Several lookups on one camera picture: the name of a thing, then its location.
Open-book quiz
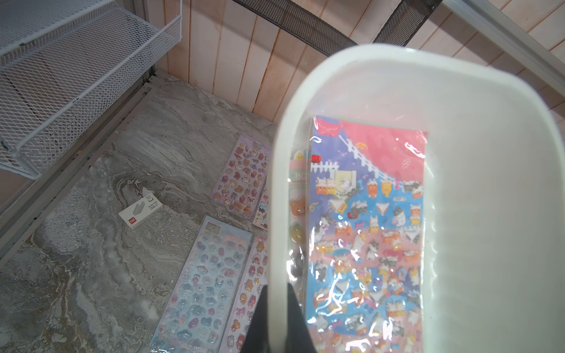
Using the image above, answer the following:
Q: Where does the pink sticker sheet underneath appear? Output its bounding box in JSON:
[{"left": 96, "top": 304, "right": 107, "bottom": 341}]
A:
[{"left": 303, "top": 116, "right": 428, "bottom": 352}]

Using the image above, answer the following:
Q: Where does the pink cartoon sticker sheet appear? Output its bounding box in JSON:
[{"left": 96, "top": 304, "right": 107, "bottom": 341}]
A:
[{"left": 252, "top": 187, "right": 269, "bottom": 230}]

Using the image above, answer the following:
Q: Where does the white plastic storage box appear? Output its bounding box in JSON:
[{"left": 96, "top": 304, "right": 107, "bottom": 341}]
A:
[{"left": 267, "top": 44, "right": 564, "bottom": 352}]

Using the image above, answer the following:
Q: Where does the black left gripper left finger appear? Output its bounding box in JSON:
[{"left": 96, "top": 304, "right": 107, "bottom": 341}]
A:
[{"left": 241, "top": 285, "right": 269, "bottom": 353}]

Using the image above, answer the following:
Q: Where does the bonbon drop sticker sheet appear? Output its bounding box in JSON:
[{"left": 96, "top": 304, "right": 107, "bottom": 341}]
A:
[{"left": 287, "top": 150, "right": 308, "bottom": 305}]

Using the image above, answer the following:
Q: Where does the pale pink sticker sheet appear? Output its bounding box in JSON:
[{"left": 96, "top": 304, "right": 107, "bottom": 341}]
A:
[{"left": 210, "top": 134, "right": 271, "bottom": 220}]

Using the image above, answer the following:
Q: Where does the purple animal sticker sheet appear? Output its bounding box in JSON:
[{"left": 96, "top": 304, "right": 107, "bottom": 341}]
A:
[{"left": 219, "top": 234, "right": 269, "bottom": 353}]

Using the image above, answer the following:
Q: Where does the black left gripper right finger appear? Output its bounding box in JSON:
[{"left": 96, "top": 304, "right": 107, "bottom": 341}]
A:
[{"left": 285, "top": 283, "right": 316, "bottom": 353}]

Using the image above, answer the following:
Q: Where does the white wire mesh shelf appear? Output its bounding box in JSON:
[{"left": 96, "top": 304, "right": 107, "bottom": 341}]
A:
[{"left": 1, "top": 1, "right": 183, "bottom": 179}]

